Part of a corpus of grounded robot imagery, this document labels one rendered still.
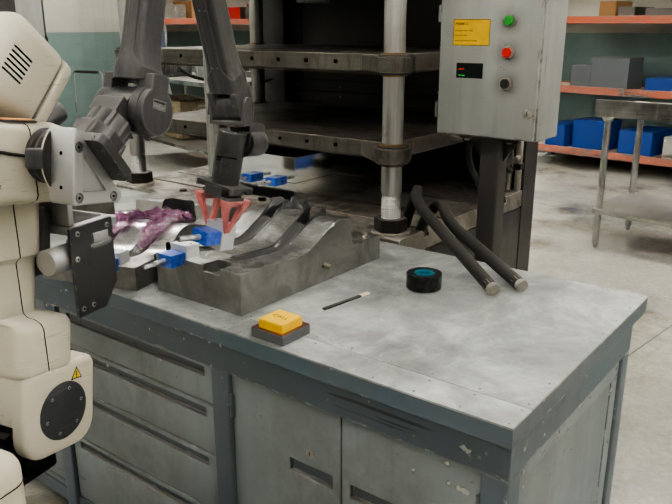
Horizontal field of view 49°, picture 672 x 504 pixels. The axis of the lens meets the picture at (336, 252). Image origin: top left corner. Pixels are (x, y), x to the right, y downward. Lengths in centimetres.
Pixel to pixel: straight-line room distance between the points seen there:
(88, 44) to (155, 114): 828
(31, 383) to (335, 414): 53
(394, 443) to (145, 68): 77
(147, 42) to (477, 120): 110
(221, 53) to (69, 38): 800
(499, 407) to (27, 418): 77
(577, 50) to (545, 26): 646
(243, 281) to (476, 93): 92
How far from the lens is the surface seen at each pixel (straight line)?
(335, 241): 171
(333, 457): 147
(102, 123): 117
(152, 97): 121
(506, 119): 205
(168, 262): 159
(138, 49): 124
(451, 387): 124
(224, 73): 143
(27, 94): 126
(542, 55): 202
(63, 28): 936
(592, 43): 841
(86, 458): 220
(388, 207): 213
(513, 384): 127
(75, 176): 113
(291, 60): 238
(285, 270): 158
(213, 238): 149
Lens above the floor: 137
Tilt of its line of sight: 17 degrees down
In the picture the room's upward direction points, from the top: straight up
